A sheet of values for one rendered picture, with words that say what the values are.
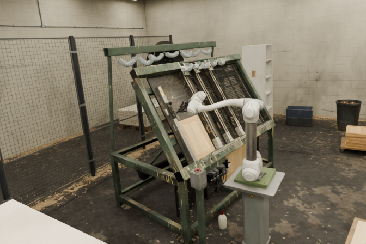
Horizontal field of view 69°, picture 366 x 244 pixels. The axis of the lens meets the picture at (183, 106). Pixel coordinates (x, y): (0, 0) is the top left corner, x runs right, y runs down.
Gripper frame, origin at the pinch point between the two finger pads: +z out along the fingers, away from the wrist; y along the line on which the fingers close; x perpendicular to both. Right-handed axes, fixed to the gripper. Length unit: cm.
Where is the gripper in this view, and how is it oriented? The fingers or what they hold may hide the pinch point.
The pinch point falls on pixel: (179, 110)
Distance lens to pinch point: 296.9
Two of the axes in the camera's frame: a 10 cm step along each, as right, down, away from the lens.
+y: 4.4, 8.8, -1.5
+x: 6.7, -2.1, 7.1
